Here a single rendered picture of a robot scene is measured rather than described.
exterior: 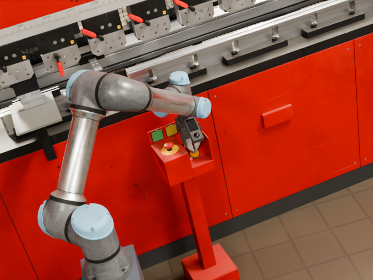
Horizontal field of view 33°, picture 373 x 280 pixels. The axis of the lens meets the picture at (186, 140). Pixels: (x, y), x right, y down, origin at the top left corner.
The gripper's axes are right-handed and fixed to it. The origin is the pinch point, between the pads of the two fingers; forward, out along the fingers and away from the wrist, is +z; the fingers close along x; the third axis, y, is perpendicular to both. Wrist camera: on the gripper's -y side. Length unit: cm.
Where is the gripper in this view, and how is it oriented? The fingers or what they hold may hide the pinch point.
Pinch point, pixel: (194, 150)
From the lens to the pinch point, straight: 253.5
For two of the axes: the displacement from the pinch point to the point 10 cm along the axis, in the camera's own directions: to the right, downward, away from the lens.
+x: -9.0, 3.6, -2.3
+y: -4.0, -5.1, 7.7
